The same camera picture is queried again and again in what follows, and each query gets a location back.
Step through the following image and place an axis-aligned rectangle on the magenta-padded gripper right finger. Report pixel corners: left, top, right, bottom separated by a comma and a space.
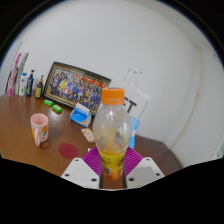
122, 146, 165, 189

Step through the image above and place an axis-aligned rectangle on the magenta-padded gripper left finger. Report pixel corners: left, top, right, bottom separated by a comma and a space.
60, 146, 102, 190

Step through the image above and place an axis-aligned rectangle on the orange-capped drink bottle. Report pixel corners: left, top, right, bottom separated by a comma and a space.
92, 87, 134, 182

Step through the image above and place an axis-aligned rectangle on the dark wooden side table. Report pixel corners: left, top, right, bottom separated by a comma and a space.
133, 134, 183, 176

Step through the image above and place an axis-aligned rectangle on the flat round red coaster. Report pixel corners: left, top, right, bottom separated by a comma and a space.
58, 142, 79, 160

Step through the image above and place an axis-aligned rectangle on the small patterned snack packet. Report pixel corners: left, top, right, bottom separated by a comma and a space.
80, 127, 96, 144

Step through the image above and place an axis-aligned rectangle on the blue tissue pack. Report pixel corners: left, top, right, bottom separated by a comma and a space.
69, 102, 93, 128

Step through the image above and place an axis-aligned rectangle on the pink mug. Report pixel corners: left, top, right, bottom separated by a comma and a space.
30, 112, 50, 148

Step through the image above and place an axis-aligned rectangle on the white gift bag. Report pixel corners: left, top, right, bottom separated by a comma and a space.
107, 68, 151, 122

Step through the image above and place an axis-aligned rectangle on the framed group photo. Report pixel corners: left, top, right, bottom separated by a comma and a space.
42, 61, 112, 116

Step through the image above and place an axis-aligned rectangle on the dark amber pump bottle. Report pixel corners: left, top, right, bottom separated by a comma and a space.
34, 74, 45, 100

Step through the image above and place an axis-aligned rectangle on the dark blue pump bottle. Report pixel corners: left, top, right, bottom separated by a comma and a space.
25, 69, 36, 98

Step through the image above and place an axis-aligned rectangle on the white shampoo bottle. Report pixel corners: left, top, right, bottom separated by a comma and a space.
18, 72, 28, 97

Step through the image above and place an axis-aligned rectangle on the tall pink box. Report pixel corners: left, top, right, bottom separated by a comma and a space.
7, 52, 23, 97

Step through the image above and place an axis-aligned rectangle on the tall white-blue box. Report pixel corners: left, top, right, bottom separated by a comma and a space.
14, 52, 30, 95

